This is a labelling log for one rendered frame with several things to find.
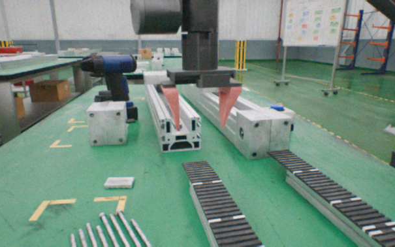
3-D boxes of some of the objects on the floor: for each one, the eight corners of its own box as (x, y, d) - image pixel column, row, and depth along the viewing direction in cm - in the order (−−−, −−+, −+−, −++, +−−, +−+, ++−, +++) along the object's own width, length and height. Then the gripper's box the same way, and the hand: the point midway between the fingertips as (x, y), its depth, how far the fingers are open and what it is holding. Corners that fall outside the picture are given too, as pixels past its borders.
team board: (273, 85, 678) (279, 0, 619) (288, 84, 699) (296, 1, 641) (324, 96, 549) (339, -11, 491) (341, 94, 571) (356, -9, 512)
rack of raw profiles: (331, 69, 1083) (340, 9, 1017) (353, 69, 1093) (363, 10, 1027) (399, 81, 770) (418, -5, 704) (429, 80, 780) (449, -4, 714)
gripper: (162, 31, 38) (167, 138, 43) (245, 31, 40) (241, 131, 45) (157, 33, 44) (162, 125, 49) (230, 32, 47) (228, 120, 51)
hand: (200, 123), depth 47 cm, fingers open, 8 cm apart
